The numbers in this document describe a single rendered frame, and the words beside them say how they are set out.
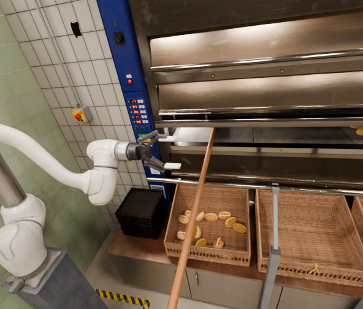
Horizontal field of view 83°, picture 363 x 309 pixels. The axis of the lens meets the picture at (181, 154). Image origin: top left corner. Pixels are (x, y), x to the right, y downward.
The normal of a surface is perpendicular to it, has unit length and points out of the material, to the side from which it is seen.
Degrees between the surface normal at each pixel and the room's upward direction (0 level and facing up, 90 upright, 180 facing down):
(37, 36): 90
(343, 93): 70
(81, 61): 90
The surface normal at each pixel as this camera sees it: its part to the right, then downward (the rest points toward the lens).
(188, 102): -0.26, 0.24
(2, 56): 0.96, 0.03
